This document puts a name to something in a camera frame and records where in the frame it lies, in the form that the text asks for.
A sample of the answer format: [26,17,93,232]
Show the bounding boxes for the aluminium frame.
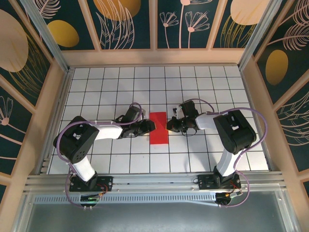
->
[13,0,299,232]

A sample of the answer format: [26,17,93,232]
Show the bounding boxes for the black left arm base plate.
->
[69,175,114,193]

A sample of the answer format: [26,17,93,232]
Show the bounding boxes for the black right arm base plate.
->
[197,174,241,191]

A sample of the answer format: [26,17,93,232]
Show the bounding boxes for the slotted grey cable duct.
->
[33,194,218,206]

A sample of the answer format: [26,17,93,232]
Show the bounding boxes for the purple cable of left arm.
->
[56,102,143,210]

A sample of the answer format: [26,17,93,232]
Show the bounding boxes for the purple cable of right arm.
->
[190,99,269,208]

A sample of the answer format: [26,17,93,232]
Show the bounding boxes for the red paper sheet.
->
[149,112,169,145]

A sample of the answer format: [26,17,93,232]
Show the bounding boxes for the small controller board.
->
[79,193,101,203]
[215,191,243,202]

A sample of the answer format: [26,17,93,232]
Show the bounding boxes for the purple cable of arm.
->
[56,102,143,210]
[190,99,269,208]

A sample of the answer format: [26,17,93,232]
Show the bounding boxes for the grey metal panel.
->
[25,202,287,232]

